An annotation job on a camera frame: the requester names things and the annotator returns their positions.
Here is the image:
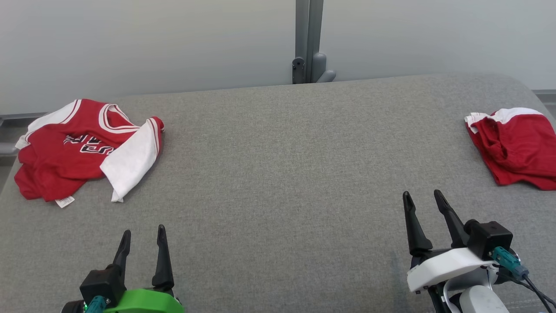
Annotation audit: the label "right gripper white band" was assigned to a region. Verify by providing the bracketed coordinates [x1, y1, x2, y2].
[402, 189, 496, 293]

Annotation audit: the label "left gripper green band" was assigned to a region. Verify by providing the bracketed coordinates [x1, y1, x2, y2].
[104, 224, 185, 313]

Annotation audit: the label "red white shorts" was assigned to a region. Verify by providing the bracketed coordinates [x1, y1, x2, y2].
[464, 107, 556, 191]

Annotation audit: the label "red white basketball jersey shirt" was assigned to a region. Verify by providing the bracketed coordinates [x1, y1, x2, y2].
[14, 99, 165, 208]

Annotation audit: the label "left camera cable teal plug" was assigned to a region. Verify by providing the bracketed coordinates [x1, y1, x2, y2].
[85, 296, 107, 313]

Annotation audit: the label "camera cable teal plug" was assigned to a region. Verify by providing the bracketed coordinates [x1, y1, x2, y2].
[85, 296, 107, 313]
[492, 246, 556, 311]

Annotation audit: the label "right camera cable teal plug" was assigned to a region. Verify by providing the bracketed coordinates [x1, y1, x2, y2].
[492, 246, 556, 311]

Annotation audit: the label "grey wall baseboard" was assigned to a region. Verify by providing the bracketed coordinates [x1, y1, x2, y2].
[0, 112, 47, 121]
[532, 89, 556, 107]

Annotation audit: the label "light grey rounded post fitting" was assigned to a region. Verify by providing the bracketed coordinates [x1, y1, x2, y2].
[312, 53, 337, 83]

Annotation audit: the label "dark grey post bracket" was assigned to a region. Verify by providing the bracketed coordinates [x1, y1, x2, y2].
[292, 57, 306, 84]

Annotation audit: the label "grey wall partition post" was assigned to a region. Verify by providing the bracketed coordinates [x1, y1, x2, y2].
[295, 0, 324, 84]

